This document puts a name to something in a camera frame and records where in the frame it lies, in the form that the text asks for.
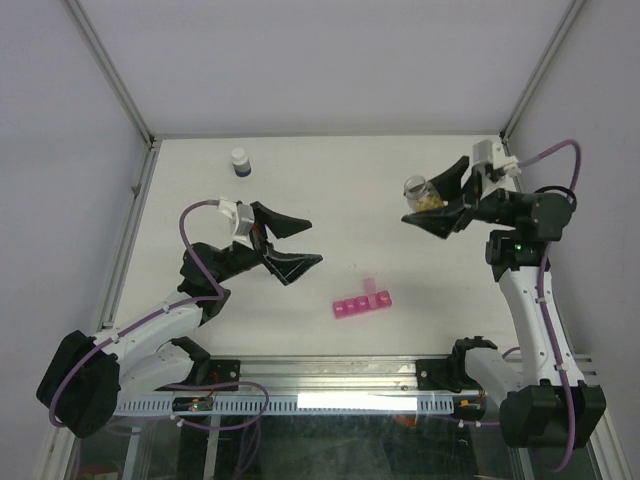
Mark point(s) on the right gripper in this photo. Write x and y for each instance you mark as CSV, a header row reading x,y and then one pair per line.
x,y
456,215

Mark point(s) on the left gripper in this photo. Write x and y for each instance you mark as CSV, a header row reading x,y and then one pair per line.
x,y
287,266

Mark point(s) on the clear bottle yellow capsules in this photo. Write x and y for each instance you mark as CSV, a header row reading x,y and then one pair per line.
x,y
421,195

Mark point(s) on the pink weekly pill organizer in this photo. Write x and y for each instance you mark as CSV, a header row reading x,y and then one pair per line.
x,y
372,298

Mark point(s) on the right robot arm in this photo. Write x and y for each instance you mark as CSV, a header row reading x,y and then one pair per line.
x,y
547,403

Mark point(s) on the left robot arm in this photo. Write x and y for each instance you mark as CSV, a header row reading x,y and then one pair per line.
x,y
90,376

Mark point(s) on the white capped pill bottle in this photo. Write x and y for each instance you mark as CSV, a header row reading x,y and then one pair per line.
x,y
240,162

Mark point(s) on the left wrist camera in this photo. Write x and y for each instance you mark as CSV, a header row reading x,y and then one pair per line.
x,y
241,220

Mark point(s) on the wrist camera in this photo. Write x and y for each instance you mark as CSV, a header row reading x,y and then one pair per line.
x,y
241,220
492,160

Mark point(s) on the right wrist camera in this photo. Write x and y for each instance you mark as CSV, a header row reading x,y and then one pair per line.
x,y
492,160

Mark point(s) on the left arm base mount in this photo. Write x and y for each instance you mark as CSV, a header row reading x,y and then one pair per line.
x,y
206,370

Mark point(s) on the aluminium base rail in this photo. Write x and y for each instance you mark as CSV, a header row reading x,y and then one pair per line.
x,y
371,374

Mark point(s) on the white slotted cable duct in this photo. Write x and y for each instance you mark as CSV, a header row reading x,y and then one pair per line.
x,y
284,405

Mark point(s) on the left aluminium frame post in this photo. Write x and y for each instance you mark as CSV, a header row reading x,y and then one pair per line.
x,y
103,60

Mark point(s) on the aluminium frame post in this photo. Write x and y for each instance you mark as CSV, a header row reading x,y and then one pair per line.
x,y
560,35
103,60

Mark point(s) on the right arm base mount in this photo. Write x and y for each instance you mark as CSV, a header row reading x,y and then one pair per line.
x,y
475,363

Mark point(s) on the right aluminium frame post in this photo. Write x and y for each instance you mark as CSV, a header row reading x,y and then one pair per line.
x,y
560,35

